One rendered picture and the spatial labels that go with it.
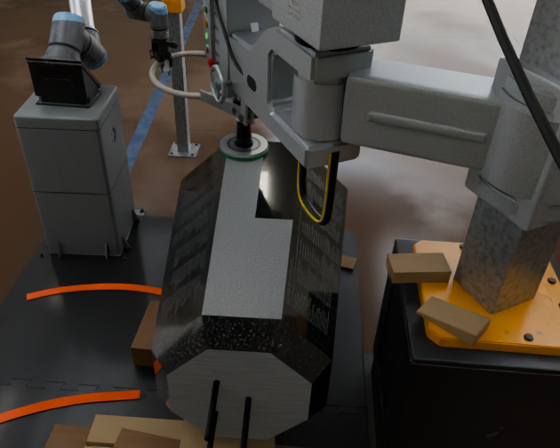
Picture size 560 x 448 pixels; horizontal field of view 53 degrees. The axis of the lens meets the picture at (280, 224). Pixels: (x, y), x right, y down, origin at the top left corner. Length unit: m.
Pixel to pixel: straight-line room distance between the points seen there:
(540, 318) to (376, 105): 0.88
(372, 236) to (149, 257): 1.31
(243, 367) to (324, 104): 0.83
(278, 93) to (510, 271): 0.93
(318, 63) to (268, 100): 0.38
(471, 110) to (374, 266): 1.75
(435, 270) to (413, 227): 1.62
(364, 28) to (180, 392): 1.23
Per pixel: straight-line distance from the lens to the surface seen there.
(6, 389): 2.79
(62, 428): 2.47
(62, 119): 2.88
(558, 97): 1.55
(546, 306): 2.08
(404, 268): 1.96
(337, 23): 1.52
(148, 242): 3.34
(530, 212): 1.67
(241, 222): 2.10
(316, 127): 1.73
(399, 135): 1.68
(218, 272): 1.89
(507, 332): 1.93
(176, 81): 3.95
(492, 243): 1.85
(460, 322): 1.85
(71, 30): 3.00
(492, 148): 1.66
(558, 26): 1.58
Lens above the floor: 2.08
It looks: 37 degrees down
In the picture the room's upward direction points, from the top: 3 degrees clockwise
